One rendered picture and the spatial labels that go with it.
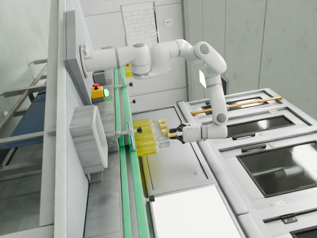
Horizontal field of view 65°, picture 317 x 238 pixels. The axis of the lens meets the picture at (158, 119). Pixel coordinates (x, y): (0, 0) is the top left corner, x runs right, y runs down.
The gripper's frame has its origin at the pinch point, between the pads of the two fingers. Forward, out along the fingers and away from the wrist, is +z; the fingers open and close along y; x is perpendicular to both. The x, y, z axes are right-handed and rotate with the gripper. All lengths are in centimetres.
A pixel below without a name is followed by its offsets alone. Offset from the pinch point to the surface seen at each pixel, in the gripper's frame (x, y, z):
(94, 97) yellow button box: -17, 17, 46
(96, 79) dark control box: -43, 19, 53
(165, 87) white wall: -592, -215, 65
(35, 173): 10, -16, 82
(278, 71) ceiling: -180, -37, -114
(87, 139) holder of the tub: 40, 25, 28
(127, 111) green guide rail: -6.4, 12.3, 24.7
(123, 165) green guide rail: 27.7, 2.3, 21.5
